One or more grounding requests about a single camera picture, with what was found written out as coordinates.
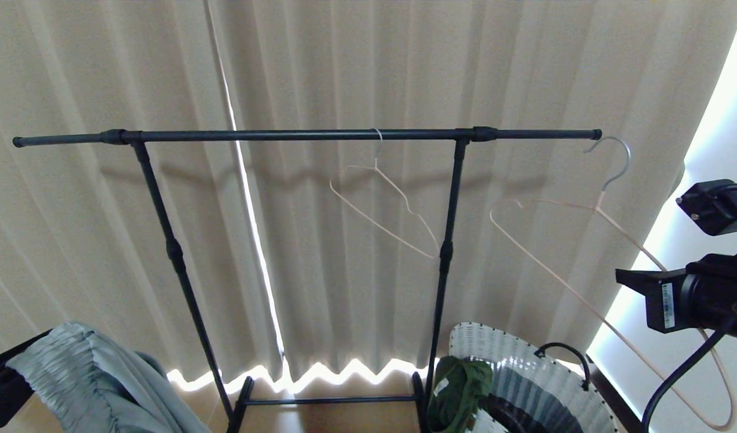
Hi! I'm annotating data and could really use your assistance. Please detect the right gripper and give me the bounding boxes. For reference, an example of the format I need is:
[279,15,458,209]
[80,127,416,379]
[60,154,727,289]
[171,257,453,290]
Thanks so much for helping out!
[645,244,737,352]

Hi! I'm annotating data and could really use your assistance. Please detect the pink clothes hanger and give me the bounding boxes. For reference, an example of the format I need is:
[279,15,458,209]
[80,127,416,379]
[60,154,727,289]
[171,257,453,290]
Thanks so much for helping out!
[489,137,737,432]
[329,128,440,259]

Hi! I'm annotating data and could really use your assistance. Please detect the pale grey shorts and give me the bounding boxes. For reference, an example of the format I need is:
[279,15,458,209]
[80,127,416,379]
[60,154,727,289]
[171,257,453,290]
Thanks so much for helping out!
[7,322,210,433]

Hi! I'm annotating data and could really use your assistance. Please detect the white laundry basket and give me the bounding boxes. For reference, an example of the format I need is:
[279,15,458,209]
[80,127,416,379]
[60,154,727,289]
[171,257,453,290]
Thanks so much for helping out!
[448,322,620,433]

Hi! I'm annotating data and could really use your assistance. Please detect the black clothes rack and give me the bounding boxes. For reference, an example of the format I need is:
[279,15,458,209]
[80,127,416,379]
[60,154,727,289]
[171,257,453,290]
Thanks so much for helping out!
[12,126,604,433]

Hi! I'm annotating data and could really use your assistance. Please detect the green garment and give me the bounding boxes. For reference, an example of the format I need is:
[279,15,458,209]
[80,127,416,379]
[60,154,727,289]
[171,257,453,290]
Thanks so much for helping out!
[427,356,494,432]

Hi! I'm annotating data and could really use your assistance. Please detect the beige curtain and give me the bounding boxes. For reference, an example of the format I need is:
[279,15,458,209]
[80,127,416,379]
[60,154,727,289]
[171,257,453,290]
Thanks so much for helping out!
[0,0,737,385]

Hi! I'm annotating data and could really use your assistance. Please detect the black cable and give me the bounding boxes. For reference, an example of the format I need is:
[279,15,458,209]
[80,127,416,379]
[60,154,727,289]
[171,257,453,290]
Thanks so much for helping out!
[641,310,737,433]

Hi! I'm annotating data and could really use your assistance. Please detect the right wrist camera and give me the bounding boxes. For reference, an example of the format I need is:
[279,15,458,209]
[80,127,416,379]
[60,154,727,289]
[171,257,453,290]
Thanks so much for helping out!
[675,179,737,238]

